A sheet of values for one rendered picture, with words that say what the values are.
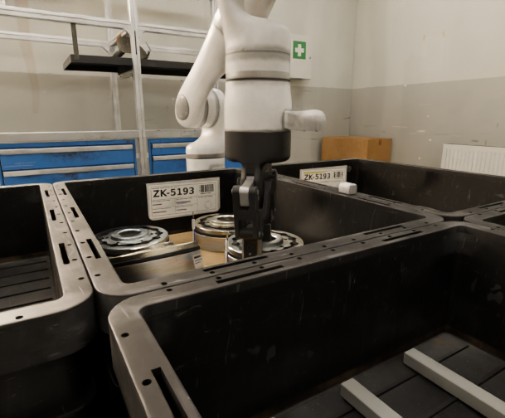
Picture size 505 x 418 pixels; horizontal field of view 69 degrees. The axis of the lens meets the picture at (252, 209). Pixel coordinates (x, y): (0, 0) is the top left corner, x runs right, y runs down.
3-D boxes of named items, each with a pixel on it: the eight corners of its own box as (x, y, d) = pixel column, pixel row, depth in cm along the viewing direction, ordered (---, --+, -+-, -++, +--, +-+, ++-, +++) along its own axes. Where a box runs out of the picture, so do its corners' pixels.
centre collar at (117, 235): (106, 235, 51) (106, 230, 50) (142, 229, 53) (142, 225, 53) (115, 245, 47) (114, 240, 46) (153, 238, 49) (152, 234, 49)
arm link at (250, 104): (323, 133, 36) (327, 65, 34) (213, 132, 38) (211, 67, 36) (326, 129, 44) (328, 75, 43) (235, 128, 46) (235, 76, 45)
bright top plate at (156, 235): (84, 236, 51) (83, 232, 51) (154, 225, 57) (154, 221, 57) (98, 259, 43) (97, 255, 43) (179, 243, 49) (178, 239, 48)
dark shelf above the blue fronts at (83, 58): (63, 72, 238) (62, 63, 236) (228, 81, 298) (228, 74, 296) (71, 64, 200) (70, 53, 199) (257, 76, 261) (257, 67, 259)
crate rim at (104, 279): (53, 198, 52) (51, 182, 51) (239, 180, 67) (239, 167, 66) (104, 344, 19) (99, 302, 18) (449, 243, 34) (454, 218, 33)
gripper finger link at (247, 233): (245, 221, 41) (245, 263, 43) (239, 229, 38) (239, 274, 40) (259, 221, 41) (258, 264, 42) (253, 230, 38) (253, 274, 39)
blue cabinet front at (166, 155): (153, 224, 245) (147, 138, 231) (246, 210, 281) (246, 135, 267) (154, 225, 242) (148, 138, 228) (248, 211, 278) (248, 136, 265)
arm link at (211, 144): (207, 89, 91) (210, 159, 95) (174, 87, 85) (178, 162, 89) (231, 86, 84) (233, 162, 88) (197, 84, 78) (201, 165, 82)
